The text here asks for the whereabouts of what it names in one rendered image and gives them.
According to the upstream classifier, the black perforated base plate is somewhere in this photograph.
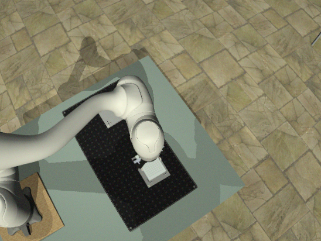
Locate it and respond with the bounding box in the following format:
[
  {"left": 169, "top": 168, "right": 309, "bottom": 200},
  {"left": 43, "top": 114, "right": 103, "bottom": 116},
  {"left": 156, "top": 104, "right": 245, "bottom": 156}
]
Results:
[{"left": 75, "top": 113, "right": 198, "bottom": 231}]

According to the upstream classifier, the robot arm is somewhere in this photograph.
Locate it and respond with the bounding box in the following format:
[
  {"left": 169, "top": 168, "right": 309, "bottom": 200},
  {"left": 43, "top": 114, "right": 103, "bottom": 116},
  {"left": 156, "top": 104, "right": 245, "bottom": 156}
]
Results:
[{"left": 0, "top": 75, "right": 165, "bottom": 236}]

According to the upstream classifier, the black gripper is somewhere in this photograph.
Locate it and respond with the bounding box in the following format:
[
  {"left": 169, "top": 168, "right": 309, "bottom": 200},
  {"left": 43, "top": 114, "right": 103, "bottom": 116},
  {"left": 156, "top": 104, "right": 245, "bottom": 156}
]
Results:
[{"left": 133, "top": 146, "right": 166, "bottom": 171}]

